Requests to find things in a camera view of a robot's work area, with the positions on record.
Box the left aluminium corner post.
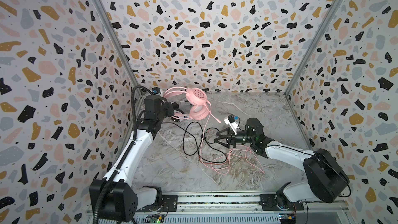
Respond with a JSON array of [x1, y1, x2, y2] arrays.
[[92, 0, 140, 87]]

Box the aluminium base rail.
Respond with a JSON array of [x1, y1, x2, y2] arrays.
[[86, 191, 355, 224]]

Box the aluminium corner post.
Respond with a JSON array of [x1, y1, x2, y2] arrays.
[[284, 0, 343, 98], [92, 0, 140, 87]]

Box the black corrugated cable conduit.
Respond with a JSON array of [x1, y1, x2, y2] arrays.
[[92, 85, 154, 224]]

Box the pink headphones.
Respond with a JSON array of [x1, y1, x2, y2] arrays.
[[163, 87, 221, 123]]

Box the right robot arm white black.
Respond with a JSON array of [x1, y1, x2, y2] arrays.
[[214, 115, 349, 211]]

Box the circuit board right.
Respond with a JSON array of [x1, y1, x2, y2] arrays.
[[278, 213, 296, 224]]

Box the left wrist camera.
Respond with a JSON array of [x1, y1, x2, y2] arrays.
[[152, 87, 163, 95]]

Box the right aluminium corner post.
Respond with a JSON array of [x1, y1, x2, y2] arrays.
[[284, 0, 343, 98]]

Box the black braided headphone cable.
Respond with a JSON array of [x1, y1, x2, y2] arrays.
[[160, 121, 229, 164]]

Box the pink headphone cable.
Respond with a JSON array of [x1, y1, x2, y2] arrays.
[[198, 99, 266, 175]]

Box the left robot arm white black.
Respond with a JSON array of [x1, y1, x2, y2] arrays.
[[89, 94, 174, 224]]

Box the green circuit board left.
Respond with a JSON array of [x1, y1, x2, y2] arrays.
[[144, 215, 165, 224]]

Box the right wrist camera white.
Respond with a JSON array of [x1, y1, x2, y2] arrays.
[[224, 114, 240, 134]]

